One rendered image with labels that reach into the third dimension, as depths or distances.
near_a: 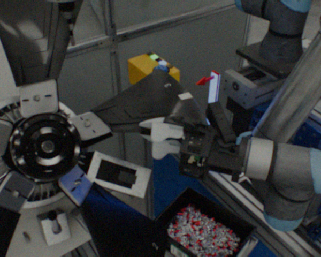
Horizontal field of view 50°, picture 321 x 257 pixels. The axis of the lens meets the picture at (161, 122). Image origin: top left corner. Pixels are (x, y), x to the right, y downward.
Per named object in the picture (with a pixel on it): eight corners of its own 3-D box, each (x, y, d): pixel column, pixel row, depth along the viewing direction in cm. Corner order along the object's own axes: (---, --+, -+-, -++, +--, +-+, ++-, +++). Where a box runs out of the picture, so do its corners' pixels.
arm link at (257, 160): (274, 132, 63) (266, 160, 69) (249, 127, 64) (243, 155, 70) (270, 163, 58) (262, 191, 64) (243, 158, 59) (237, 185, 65)
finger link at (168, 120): (163, 116, 65) (208, 128, 63) (165, 111, 66) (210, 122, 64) (161, 133, 68) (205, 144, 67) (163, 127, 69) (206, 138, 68)
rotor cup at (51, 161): (-17, 145, 67) (-18, 142, 55) (43, 99, 72) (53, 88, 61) (34, 199, 70) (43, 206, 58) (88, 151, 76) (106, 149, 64)
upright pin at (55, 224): (51, 229, 78) (45, 212, 74) (59, 224, 79) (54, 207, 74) (54, 236, 76) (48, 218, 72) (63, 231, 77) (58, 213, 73)
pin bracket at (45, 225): (36, 215, 84) (40, 220, 76) (58, 207, 86) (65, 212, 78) (42, 239, 84) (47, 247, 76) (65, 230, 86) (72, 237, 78)
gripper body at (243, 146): (175, 149, 61) (244, 164, 58) (187, 116, 67) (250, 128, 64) (175, 175, 66) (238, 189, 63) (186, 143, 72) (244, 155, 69)
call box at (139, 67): (129, 85, 121) (127, 58, 114) (152, 76, 126) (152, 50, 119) (154, 107, 111) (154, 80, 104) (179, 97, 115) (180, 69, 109)
